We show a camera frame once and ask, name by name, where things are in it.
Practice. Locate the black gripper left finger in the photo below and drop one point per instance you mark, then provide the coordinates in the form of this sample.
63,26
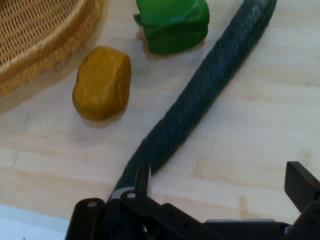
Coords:
120,217

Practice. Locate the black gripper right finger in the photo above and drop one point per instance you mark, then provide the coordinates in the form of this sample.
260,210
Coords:
305,190

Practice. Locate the long dark green cucumber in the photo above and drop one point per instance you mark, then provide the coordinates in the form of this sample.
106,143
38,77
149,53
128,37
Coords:
200,95

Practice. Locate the wooden cutting board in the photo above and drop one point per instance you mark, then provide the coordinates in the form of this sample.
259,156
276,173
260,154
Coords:
250,125

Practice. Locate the yellow-brown potato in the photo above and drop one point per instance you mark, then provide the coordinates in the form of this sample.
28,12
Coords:
102,85

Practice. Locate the green bell pepper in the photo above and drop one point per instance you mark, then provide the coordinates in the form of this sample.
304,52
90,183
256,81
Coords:
175,25

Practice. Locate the woven wicker basket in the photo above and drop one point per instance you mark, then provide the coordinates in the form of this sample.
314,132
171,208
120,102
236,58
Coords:
37,30

